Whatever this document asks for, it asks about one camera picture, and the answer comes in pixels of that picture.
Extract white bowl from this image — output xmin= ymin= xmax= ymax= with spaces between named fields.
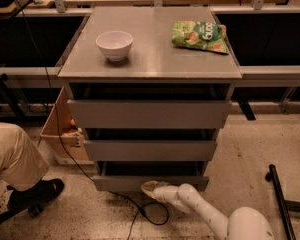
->
xmin=96 ymin=31 xmax=134 ymax=61

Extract office chair base caster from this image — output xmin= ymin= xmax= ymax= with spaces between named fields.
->
xmin=0 ymin=204 xmax=43 ymax=224

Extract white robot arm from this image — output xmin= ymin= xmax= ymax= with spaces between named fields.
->
xmin=141 ymin=181 xmax=275 ymax=240

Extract grey drawer cabinet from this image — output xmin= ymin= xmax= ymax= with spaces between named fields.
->
xmin=57 ymin=6 xmax=243 ymax=182

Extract grey bottom drawer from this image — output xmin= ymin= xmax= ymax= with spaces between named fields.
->
xmin=93 ymin=161 xmax=209 ymax=192

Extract grey top drawer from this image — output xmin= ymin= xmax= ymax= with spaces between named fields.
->
xmin=67 ymin=83 xmax=231 ymax=129

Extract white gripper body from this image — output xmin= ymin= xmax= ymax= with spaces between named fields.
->
xmin=153 ymin=185 xmax=179 ymax=203

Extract green chip bag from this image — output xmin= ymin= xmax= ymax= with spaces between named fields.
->
xmin=172 ymin=21 xmax=229 ymax=54

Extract person leg beige trousers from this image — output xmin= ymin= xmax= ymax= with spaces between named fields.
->
xmin=0 ymin=123 xmax=49 ymax=191

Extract black metal stand leg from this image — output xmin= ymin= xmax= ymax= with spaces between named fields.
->
xmin=265 ymin=164 xmax=300 ymax=240

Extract cardboard box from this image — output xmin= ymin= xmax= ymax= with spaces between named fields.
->
xmin=40 ymin=88 xmax=91 ymax=164

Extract grey middle drawer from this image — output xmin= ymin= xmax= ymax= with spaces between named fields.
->
xmin=84 ymin=129 xmax=217 ymax=162

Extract black floor cable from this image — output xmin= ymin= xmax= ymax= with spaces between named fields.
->
xmin=4 ymin=0 xmax=171 ymax=240

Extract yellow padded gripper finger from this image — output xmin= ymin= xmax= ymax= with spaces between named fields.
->
xmin=141 ymin=181 xmax=169 ymax=199

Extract black shoe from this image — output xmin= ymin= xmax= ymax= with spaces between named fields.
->
xmin=7 ymin=178 xmax=64 ymax=212

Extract grey drawer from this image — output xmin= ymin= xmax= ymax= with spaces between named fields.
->
xmin=84 ymin=129 xmax=217 ymax=162
xmin=93 ymin=161 xmax=209 ymax=192
xmin=67 ymin=83 xmax=231 ymax=129

